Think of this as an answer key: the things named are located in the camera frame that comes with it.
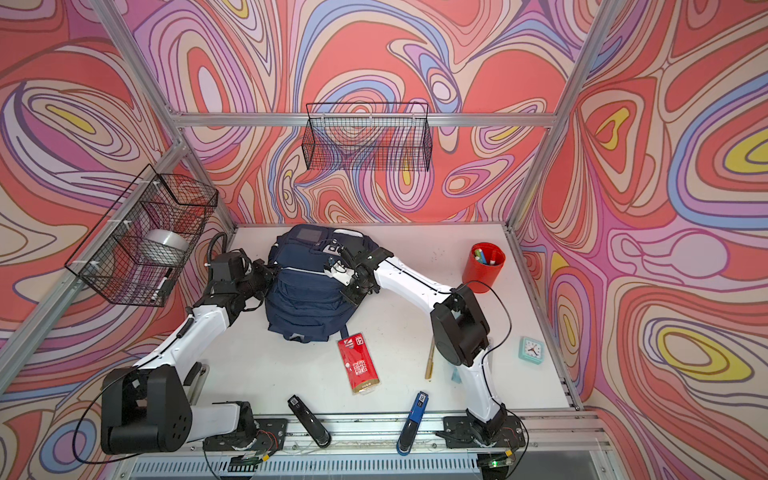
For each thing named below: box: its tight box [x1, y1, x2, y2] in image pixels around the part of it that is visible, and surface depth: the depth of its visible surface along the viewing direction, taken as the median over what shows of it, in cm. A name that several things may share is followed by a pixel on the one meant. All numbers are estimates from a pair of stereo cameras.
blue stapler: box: [396, 391, 429, 457], surface depth 75 cm
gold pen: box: [425, 336, 435, 382], surface depth 86 cm
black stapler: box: [288, 394, 332, 449], surface depth 76 cm
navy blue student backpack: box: [265, 224, 378, 344], surface depth 86 cm
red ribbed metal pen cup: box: [462, 241, 506, 294], surface depth 97 cm
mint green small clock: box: [518, 336, 545, 365], surface depth 86 cm
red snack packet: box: [337, 332, 381, 395], surface depth 86 cm
